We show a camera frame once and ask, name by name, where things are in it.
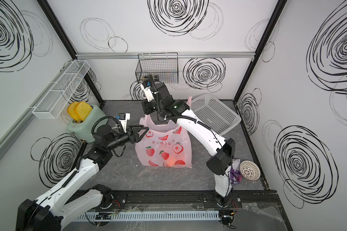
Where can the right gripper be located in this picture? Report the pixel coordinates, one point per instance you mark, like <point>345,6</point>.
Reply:
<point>150,108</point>

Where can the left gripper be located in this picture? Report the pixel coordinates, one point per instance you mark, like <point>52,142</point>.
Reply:
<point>133,133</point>

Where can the pink printed plastic bag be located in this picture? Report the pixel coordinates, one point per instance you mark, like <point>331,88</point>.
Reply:
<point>164,143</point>

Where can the white perforated plastic basket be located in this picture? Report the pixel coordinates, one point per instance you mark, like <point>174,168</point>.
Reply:
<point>214,113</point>

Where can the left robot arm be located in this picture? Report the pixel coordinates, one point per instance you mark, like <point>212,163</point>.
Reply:
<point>54,210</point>

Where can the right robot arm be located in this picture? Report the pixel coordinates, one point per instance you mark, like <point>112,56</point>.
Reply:
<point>221,150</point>

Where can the mint green toaster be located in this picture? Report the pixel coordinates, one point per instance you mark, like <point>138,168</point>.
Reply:
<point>83,130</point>

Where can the yellow toast slice right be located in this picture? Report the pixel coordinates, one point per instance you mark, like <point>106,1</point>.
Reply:
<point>82,110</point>

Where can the yellow toast slice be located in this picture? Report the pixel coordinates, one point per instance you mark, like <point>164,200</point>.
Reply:
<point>72,111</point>
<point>82,110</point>

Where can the yellow toast slice left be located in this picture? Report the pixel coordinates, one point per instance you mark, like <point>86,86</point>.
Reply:
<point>72,111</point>

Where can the purple snack packet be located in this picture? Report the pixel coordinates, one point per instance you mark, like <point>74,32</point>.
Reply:
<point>234,174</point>

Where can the white round woven strainer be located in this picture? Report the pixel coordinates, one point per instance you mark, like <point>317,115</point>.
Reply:
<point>250,170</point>

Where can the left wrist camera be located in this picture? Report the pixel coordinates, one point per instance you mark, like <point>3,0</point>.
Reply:
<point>123,118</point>

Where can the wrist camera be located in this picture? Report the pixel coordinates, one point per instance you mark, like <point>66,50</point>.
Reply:
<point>146,85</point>
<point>123,118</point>

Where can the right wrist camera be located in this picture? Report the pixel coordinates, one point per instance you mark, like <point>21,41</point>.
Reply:
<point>146,85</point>

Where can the black wire wall basket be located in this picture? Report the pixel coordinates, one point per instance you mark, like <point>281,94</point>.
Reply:
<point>162,70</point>

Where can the aluminium wall rail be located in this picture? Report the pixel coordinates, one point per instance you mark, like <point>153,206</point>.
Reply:
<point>164,55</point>

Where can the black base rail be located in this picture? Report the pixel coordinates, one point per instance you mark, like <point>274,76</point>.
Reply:
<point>205,199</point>

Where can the white wire wall shelf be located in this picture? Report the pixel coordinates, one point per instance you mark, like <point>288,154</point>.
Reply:
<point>61,90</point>

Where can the white slotted cable duct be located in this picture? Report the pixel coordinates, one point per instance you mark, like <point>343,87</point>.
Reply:
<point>149,216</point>

